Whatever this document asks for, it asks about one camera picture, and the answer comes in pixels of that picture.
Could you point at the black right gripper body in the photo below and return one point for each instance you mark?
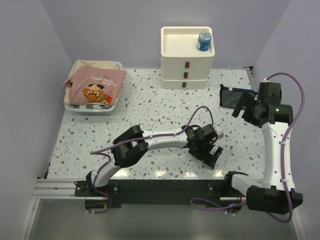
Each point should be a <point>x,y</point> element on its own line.
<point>251,117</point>

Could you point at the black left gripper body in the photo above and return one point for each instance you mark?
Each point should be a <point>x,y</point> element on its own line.
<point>201,152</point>

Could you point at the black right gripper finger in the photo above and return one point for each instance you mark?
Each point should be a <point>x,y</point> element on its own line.
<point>246,102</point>
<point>237,110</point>

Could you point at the cream drawer organizer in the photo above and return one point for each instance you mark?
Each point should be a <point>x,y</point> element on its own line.
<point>182,65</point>

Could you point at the blue label can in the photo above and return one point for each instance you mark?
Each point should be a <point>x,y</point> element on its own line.
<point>204,41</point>

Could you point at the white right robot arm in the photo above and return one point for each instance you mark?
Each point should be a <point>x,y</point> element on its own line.
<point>276,192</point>

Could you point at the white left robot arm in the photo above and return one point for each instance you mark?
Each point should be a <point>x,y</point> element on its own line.
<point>128,149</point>

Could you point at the grey pencil pouch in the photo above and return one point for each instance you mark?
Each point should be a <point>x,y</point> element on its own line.
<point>230,96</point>

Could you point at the white laundry tray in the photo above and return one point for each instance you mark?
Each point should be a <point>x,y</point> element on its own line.
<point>91,109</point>

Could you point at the pink printed t-shirt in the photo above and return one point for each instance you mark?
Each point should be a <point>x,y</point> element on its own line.
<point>92,85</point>

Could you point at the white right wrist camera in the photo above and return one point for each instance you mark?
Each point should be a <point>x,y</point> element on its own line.
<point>263,80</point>

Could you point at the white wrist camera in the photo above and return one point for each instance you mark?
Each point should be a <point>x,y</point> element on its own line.
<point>220,134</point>
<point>263,80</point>

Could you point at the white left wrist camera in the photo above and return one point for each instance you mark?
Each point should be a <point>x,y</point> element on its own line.
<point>220,134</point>

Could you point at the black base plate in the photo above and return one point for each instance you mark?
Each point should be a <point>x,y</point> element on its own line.
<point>102,203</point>

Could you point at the aluminium frame rail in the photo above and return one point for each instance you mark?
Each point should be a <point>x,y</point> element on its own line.
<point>53,187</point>

